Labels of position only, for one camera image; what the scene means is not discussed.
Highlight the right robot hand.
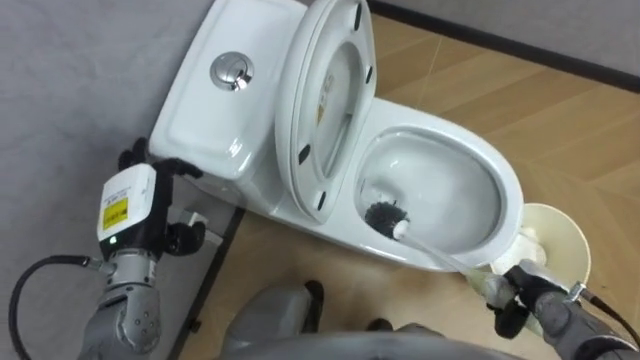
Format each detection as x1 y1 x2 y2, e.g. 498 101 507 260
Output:
492 263 571 341

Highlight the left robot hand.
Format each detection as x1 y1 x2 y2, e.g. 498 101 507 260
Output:
96 137 207 262

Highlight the toilet brush with black bristles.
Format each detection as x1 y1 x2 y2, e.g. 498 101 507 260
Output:
363 199 519 309

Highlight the cream round brush holder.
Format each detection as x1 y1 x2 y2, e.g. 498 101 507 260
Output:
489 202 592 292

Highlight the white ceramic toilet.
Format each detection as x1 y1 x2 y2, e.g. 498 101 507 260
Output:
148 0 525 274

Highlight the white toilet seat and lid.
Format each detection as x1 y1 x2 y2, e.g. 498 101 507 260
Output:
273 0 377 225

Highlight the white wall water fitting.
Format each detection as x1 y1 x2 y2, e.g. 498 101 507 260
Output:
167 208 224 247

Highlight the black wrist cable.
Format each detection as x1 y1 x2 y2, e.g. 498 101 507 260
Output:
8 254 114 360
565 280 640 349

